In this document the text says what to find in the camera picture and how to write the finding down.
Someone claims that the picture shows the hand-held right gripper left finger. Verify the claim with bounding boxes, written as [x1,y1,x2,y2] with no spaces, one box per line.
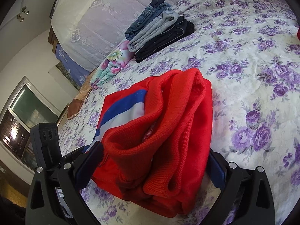
[25,142,105,225]

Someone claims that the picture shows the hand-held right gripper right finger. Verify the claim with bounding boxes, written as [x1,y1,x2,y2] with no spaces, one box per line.
[206,148,276,225]

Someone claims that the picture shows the red track jacket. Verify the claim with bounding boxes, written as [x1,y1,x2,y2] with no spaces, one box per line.
[88,68,214,218]

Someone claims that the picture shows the folded black pants white piping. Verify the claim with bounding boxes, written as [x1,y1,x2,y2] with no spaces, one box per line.
[134,16,195,63]

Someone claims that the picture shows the white framed window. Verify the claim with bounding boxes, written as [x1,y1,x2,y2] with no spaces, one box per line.
[0,75,59,169]

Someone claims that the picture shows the orange brown cloth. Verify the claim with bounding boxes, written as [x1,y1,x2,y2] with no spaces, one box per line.
[67,84,95,120]

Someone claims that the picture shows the blue printed mattress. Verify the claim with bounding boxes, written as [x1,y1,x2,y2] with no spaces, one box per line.
[54,43,92,85]

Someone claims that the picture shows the folded colourful floral blanket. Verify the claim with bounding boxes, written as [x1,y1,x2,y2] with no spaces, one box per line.
[90,40,137,86]

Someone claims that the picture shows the purple floral bedsheet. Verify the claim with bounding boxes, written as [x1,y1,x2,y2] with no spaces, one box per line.
[57,0,300,225]

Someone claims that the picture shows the white lace bed cover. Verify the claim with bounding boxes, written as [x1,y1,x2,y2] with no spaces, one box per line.
[50,0,211,72]

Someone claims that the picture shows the folded grey sweatpants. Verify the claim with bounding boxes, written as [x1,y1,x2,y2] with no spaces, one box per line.
[128,10,185,52]

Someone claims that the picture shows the folded light blue jeans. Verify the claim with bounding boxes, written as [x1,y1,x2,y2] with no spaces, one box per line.
[124,2,174,41]

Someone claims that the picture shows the folded dark blue jeans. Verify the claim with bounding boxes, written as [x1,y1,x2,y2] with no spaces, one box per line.
[138,0,166,17]

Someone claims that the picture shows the wooden bed frame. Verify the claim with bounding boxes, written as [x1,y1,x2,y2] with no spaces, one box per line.
[48,0,59,50]

